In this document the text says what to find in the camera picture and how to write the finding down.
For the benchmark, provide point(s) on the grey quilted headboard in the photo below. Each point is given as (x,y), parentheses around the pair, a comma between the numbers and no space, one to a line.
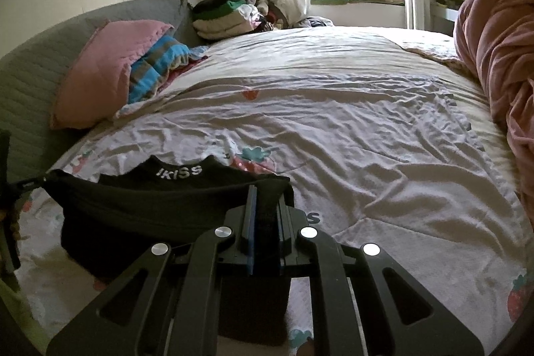
(33,80)

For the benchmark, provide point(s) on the white printed quilt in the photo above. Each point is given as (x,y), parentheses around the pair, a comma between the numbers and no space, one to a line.
(354,130)

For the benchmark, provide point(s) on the pile of folded clothes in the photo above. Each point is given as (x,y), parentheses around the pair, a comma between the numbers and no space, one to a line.
(225,16)

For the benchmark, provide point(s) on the white desk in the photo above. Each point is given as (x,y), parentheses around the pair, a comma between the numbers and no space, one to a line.
(444,12)

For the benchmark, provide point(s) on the black sweater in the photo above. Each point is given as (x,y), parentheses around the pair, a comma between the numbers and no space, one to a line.
(146,206)

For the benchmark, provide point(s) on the pink blanket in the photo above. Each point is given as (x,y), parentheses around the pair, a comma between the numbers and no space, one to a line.
(500,60)

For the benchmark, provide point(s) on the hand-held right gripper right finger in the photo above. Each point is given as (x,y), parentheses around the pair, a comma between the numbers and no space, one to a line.
(283,231)

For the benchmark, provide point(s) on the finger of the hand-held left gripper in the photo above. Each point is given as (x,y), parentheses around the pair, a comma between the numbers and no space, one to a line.
(29,185)

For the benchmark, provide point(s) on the blue striped cloth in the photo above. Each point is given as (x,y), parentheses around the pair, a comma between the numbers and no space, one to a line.
(158,64)

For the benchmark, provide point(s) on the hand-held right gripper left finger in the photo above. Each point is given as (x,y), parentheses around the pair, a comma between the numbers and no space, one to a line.
(250,222)

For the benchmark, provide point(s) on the pink pillow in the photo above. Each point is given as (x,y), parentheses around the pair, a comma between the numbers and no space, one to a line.
(100,68)

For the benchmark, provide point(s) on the dark crumpled clothes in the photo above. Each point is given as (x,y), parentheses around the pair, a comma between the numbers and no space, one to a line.
(313,22)

